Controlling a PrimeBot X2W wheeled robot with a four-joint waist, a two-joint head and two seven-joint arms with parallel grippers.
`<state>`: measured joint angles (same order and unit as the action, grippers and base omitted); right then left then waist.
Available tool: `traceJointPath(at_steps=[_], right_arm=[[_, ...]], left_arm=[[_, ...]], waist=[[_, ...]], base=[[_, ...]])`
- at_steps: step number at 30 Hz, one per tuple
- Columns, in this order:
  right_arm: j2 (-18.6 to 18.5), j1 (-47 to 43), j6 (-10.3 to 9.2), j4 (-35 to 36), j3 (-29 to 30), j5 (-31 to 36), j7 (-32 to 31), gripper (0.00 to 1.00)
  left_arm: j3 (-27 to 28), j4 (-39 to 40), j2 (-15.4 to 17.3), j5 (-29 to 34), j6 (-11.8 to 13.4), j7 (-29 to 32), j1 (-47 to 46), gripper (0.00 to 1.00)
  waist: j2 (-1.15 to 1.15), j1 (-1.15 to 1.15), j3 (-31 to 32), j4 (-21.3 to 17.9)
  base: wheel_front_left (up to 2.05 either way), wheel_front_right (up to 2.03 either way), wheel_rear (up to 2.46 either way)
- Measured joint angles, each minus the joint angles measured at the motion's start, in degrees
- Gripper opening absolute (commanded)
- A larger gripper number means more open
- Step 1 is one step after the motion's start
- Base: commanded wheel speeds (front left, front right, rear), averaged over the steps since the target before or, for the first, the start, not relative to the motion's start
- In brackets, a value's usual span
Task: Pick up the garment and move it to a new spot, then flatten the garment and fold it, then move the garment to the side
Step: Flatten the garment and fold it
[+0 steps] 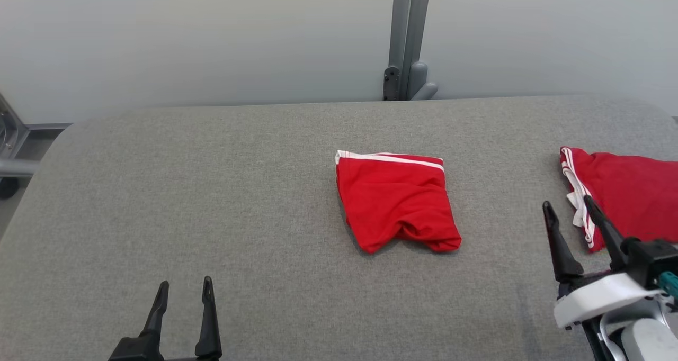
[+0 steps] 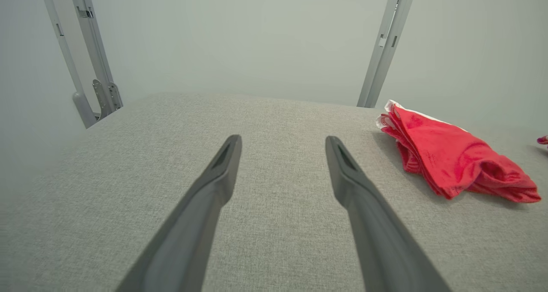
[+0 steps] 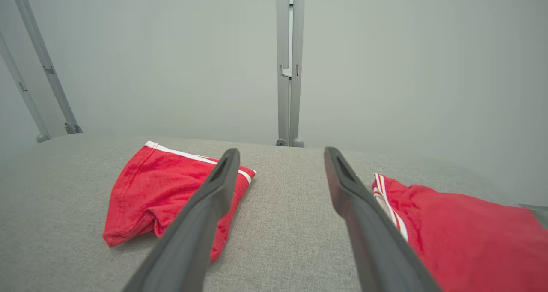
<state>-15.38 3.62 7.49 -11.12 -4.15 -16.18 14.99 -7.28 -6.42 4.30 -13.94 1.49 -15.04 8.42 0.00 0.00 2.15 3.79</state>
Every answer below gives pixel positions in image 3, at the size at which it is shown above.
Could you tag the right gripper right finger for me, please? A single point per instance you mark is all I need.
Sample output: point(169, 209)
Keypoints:
point(381, 253)

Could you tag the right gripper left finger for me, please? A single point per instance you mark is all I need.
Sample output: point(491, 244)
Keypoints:
point(188, 249)

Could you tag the red shorts white trim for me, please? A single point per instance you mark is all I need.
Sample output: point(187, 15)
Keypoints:
point(141, 189)

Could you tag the red basketball jersey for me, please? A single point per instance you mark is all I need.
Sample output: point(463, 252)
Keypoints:
point(471, 240)

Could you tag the grey slanted partition post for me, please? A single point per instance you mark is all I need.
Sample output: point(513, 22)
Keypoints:
point(25, 99)
point(51, 82)

